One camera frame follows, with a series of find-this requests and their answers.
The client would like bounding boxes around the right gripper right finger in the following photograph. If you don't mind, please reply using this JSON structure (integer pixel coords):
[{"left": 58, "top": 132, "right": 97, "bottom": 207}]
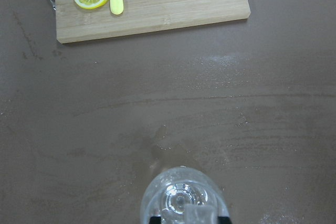
[{"left": 217, "top": 216, "right": 232, "bottom": 224}]

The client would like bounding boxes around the clear wine glass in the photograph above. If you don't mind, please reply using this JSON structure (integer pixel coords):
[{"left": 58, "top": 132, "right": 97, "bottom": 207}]
[{"left": 140, "top": 166, "right": 231, "bottom": 223}]

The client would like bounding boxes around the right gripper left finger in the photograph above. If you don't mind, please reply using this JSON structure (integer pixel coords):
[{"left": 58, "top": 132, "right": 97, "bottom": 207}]
[{"left": 149, "top": 216, "right": 161, "bottom": 224}]

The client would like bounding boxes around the bamboo cutting board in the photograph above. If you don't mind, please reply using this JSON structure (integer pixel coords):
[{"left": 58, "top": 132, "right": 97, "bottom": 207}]
[{"left": 49, "top": 0, "right": 251, "bottom": 44}]

